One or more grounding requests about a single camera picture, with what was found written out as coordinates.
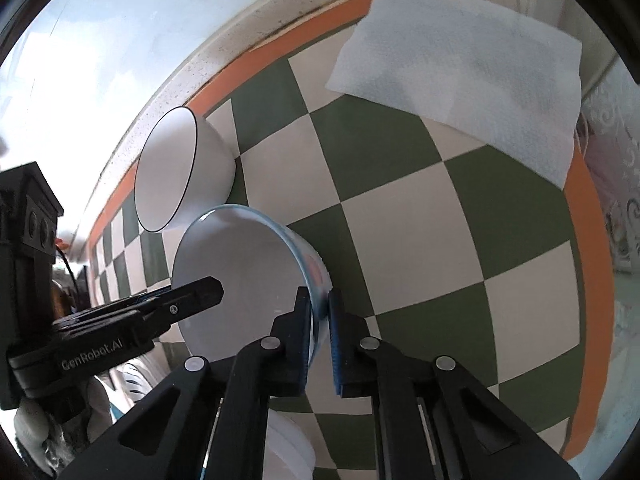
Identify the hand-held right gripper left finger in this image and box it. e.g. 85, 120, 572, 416
57, 286, 313, 480

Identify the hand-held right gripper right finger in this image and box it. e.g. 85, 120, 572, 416
327, 290, 582, 480

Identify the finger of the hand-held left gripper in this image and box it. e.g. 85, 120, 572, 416
132, 276, 225, 333

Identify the blue rim printed bowl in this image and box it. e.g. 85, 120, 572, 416
171, 204, 333, 367

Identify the person's left hand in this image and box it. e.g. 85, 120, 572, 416
12, 374, 113, 467

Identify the plain white bowl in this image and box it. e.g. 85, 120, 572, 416
264, 410, 317, 480

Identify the black rim white bowl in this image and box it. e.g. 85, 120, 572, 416
134, 106, 237, 233

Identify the green white checkered tablecloth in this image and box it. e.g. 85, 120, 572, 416
89, 0, 616, 480

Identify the white paper towel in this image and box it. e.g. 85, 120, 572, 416
325, 0, 584, 190

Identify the frosted glass sliding door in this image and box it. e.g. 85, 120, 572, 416
580, 67, 640, 273

